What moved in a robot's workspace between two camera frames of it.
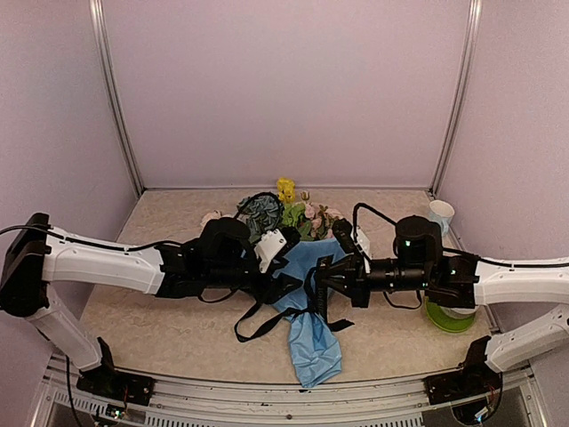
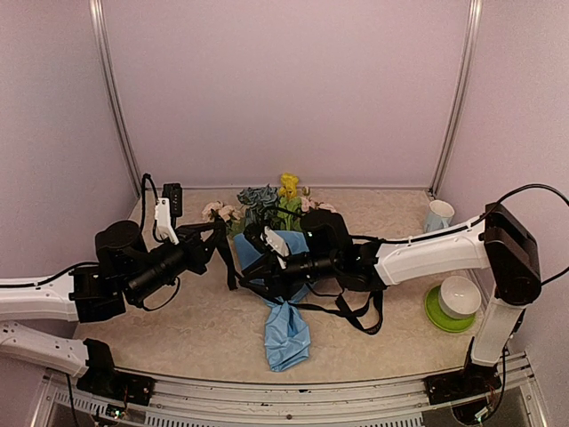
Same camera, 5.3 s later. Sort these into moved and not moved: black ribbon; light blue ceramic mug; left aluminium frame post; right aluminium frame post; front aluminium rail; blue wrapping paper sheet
Moved: black ribbon; blue wrapping paper sheet
Not moved: left aluminium frame post; front aluminium rail; light blue ceramic mug; right aluminium frame post
